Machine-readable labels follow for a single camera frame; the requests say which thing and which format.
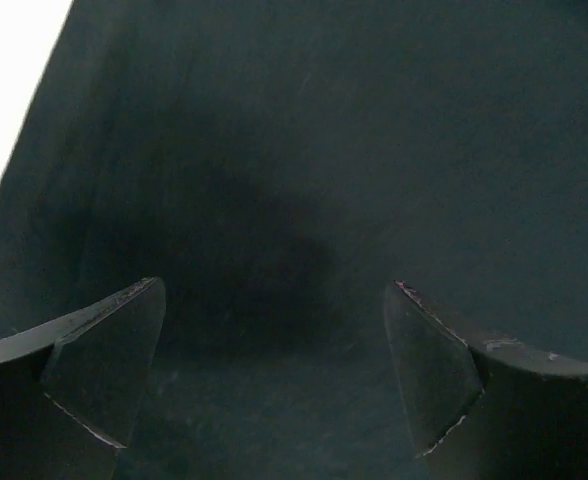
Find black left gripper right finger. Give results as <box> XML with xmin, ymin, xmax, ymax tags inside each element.
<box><xmin>383</xmin><ymin>281</ymin><xmax>588</xmax><ymax>479</ymax></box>

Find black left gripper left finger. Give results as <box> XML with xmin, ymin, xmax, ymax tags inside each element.
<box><xmin>0</xmin><ymin>278</ymin><xmax>166</xmax><ymax>479</ymax></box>

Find black t-shirt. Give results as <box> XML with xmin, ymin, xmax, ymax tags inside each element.
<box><xmin>0</xmin><ymin>1</ymin><xmax>588</xmax><ymax>479</ymax></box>

